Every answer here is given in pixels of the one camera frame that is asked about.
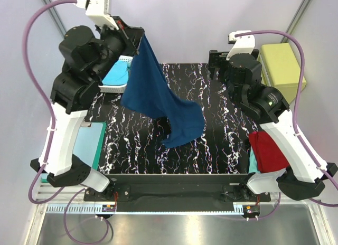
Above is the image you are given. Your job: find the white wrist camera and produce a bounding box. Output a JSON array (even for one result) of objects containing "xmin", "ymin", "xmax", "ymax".
[
  {"xmin": 226, "ymin": 30, "xmax": 256, "ymax": 61},
  {"xmin": 75, "ymin": 0, "xmax": 119, "ymax": 30}
]

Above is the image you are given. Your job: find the red folded t-shirt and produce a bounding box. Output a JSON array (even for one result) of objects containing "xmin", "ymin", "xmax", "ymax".
[{"xmin": 249, "ymin": 131, "xmax": 289, "ymax": 173}]

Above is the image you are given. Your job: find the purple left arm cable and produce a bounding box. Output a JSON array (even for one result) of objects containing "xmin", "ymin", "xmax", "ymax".
[{"xmin": 22, "ymin": 0, "xmax": 114, "ymax": 243}]

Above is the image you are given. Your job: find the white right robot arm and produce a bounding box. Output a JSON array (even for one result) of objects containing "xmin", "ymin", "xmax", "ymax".
[{"xmin": 208, "ymin": 49, "xmax": 337, "ymax": 201}]

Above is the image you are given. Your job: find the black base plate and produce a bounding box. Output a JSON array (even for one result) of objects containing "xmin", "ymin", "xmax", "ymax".
[{"xmin": 83, "ymin": 173, "xmax": 270, "ymax": 213}]

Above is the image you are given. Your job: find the light blue t-shirt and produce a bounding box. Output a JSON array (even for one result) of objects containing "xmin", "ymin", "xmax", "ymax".
[{"xmin": 102, "ymin": 61, "xmax": 129, "ymax": 86}]

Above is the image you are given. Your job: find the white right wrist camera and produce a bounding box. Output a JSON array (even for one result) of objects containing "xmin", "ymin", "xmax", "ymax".
[{"xmin": 226, "ymin": 30, "xmax": 256, "ymax": 61}]

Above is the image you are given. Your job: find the dark blue t-shirt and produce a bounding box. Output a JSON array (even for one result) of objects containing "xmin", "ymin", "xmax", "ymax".
[{"xmin": 121, "ymin": 36, "xmax": 205, "ymax": 148}]

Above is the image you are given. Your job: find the teal folded cloth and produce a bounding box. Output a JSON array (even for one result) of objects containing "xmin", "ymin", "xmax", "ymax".
[{"xmin": 248, "ymin": 148, "xmax": 259, "ymax": 173}]

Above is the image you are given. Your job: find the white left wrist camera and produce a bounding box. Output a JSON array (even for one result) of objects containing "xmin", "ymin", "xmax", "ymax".
[{"xmin": 75, "ymin": 0, "xmax": 119, "ymax": 30}]

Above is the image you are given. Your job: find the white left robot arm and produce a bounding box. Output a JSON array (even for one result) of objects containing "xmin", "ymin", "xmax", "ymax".
[{"xmin": 30, "ymin": 16, "xmax": 145, "ymax": 201}]

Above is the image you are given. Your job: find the yellow-green drawer box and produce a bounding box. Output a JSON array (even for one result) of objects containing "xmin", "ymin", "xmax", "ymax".
[{"xmin": 258, "ymin": 43, "xmax": 301, "ymax": 103}]

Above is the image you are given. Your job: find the light blue clipboard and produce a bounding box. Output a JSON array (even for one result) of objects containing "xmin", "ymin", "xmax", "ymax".
[{"xmin": 72, "ymin": 122, "xmax": 105, "ymax": 169}]

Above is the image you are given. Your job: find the white plastic basket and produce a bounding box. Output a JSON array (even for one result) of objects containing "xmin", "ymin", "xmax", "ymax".
[{"xmin": 100, "ymin": 55, "xmax": 133, "ymax": 93}]

